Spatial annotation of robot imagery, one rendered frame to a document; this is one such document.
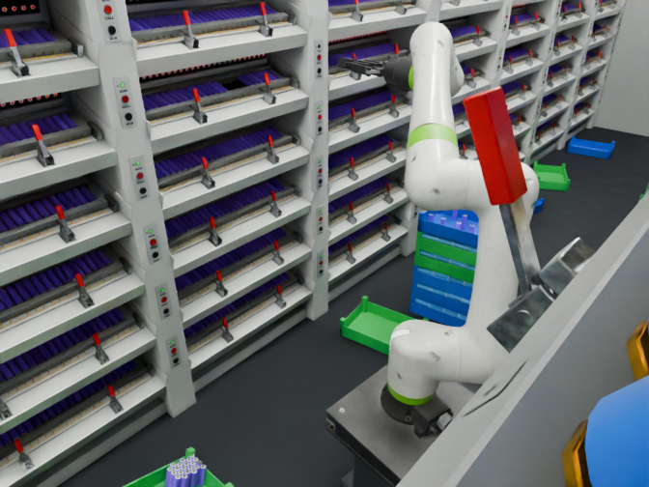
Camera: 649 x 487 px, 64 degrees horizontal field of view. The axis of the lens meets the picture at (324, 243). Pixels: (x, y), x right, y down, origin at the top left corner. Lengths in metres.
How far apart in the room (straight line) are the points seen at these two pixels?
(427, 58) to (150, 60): 0.68
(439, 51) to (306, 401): 1.21
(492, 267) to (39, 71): 1.07
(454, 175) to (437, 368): 0.44
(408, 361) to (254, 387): 0.85
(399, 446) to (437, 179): 0.65
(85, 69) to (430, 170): 0.80
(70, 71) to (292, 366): 1.26
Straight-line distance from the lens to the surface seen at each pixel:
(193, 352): 1.90
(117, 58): 1.38
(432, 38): 1.41
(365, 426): 1.39
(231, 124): 1.61
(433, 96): 1.28
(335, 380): 1.99
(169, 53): 1.46
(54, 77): 1.33
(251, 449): 1.80
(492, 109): 0.17
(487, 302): 1.24
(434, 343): 1.25
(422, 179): 1.13
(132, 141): 1.43
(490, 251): 1.21
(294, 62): 1.84
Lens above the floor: 1.40
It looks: 30 degrees down
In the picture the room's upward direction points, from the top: straight up
